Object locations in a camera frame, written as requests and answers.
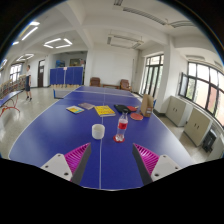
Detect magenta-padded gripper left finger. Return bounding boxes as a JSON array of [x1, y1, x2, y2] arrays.
[[40, 142, 93, 186]]

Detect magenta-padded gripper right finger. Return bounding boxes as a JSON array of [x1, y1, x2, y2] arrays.
[[131, 143, 183, 187]]

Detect clear red-labelled drink bottle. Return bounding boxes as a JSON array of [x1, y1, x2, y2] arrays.
[[114, 111, 129, 143]]

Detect white mug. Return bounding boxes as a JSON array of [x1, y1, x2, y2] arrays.
[[91, 123, 106, 140]]

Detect red table tennis paddle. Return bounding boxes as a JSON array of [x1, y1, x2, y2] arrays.
[[126, 105, 139, 113], [129, 112, 145, 122]]

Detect small yellow-blue book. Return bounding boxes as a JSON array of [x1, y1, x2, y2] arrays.
[[65, 105, 86, 115]]

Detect thin grey booklet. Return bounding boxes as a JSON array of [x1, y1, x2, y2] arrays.
[[77, 102, 96, 111]]

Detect brown cardboard box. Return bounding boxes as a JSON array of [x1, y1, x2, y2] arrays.
[[140, 93, 155, 118]]

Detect yellow book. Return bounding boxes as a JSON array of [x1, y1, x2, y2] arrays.
[[93, 105, 117, 118]]

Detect beige two-door cabinet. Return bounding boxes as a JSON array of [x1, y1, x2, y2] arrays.
[[183, 108, 213, 148], [165, 95, 193, 128]]

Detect black table tennis paddle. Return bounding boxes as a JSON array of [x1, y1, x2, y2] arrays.
[[113, 104, 132, 114]]

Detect black bin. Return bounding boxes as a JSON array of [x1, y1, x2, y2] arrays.
[[202, 128, 218, 154]]

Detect brown armchair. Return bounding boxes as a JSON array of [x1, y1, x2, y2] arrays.
[[119, 78, 133, 92], [89, 76, 102, 88]]

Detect blue folding partition boards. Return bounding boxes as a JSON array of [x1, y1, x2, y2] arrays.
[[49, 66, 84, 86]]

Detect tall black-framed window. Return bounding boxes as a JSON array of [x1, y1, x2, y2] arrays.
[[139, 54, 165, 98]]

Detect wide black-framed window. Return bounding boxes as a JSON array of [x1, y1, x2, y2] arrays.
[[178, 61, 224, 126]]

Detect blue red-legged table tennis table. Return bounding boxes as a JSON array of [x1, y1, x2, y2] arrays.
[[0, 89, 24, 118]]

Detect person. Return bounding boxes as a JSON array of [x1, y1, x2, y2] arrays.
[[24, 64, 34, 102]]

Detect dark brown door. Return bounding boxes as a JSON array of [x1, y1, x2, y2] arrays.
[[37, 59, 46, 88]]

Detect shelf unit with books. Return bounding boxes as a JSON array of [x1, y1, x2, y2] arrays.
[[0, 74, 28, 98]]

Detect group of ceiling lights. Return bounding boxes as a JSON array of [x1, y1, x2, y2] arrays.
[[0, 20, 74, 71]]

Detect white ceiling air conditioner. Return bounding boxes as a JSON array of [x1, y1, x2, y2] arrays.
[[106, 33, 145, 50]]

